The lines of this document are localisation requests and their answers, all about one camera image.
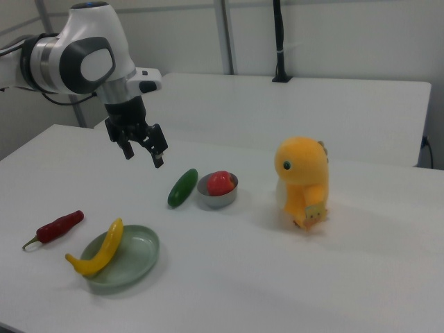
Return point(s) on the yellow dinosaur plush toy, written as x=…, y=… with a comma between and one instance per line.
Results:
x=301, y=170

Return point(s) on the green toy cucumber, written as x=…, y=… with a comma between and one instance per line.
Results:
x=182, y=189

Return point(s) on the red toy apple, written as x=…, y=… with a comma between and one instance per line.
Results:
x=218, y=184

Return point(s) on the round metal bowl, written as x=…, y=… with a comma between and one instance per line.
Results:
x=216, y=201

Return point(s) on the red chili pepper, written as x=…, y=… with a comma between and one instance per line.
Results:
x=57, y=228

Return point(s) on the yellow cartoon hang tag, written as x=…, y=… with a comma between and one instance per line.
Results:
x=314, y=216

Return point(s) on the black pole with clamp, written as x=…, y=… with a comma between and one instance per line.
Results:
x=279, y=34

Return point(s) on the white background table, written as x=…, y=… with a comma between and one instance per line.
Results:
x=277, y=111

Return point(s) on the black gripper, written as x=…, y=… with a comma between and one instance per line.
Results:
x=125, y=111

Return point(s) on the yellow toy banana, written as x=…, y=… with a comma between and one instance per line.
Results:
x=104, y=251

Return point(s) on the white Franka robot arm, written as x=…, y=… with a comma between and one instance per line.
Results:
x=90, y=31

